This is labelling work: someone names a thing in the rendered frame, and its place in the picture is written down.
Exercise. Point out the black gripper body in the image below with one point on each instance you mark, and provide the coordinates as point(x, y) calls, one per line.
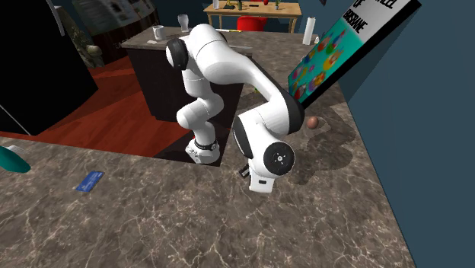
point(245, 173)

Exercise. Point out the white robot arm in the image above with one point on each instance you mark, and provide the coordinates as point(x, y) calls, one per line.
point(222, 70)

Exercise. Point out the dark robot stand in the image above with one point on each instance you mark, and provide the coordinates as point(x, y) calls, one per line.
point(174, 153)

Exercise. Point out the brown egg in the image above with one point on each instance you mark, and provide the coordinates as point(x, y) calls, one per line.
point(312, 122)

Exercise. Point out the dark counter cabinet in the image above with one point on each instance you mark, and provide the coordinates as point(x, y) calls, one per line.
point(159, 85)

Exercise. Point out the red chair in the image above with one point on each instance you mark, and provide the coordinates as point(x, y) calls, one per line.
point(251, 23)

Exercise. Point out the blue card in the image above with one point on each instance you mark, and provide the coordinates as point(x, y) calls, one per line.
point(90, 181)

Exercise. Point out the white paper towel roll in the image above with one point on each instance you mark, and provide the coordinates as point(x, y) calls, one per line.
point(308, 31)

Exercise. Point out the wooden table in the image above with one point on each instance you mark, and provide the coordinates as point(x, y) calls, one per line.
point(256, 10)

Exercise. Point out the clear drinking glass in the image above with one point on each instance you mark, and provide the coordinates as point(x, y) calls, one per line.
point(183, 21)

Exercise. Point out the white mug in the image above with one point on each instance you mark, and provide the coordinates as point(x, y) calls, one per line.
point(159, 33)

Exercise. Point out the teal rounded object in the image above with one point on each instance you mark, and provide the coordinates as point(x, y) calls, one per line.
point(12, 162)

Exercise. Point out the black refrigerator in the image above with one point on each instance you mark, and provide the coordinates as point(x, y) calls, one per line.
point(37, 66)

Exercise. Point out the colourful wall picture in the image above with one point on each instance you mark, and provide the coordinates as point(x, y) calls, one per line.
point(334, 52)

